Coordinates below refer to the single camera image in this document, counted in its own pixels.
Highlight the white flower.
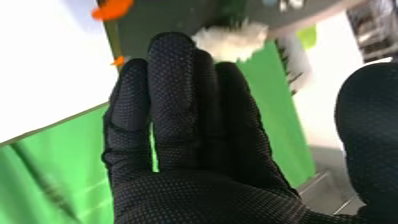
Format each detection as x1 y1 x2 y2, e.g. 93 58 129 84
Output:
191 19 273 64

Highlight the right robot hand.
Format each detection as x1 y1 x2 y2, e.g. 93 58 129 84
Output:
100 31 398 224

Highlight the dark mat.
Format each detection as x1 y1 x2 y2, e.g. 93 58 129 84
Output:
106 0 281 68

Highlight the white sheet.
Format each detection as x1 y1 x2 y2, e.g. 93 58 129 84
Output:
0 0 122 145

